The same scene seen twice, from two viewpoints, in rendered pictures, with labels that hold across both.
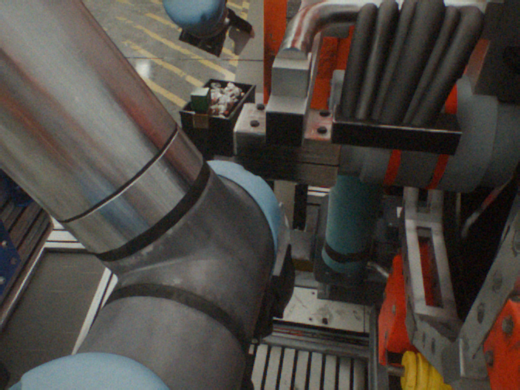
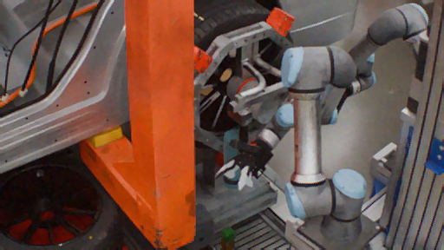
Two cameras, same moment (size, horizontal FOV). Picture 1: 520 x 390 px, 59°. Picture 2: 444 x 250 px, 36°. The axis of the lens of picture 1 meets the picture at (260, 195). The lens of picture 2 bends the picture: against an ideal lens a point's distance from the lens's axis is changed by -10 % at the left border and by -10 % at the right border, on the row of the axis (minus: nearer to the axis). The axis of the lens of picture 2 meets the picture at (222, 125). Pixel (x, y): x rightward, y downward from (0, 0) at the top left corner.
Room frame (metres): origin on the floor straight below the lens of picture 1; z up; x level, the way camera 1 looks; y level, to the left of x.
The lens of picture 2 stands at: (2.32, 1.42, 2.59)
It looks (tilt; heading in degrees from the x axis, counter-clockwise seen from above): 38 degrees down; 224
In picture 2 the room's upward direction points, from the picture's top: 1 degrees clockwise
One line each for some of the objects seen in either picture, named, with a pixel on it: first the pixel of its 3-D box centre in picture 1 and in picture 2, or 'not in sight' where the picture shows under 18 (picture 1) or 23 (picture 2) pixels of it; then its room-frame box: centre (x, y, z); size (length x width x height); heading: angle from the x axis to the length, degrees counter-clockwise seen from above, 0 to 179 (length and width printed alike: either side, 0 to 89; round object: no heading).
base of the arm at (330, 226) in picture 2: not in sight; (342, 218); (0.79, 0.51, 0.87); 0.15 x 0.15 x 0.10
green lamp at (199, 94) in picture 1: (200, 98); (227, 234); (0.95, 0.14, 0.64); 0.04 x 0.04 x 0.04; 80
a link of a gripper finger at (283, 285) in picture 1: (267, 282); not in sight; (0.26, -0.01, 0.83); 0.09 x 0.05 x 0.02; 161
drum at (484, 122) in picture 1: (412, 129); (253, 96); (0.48, -0.19, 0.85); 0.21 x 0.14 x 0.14; 80
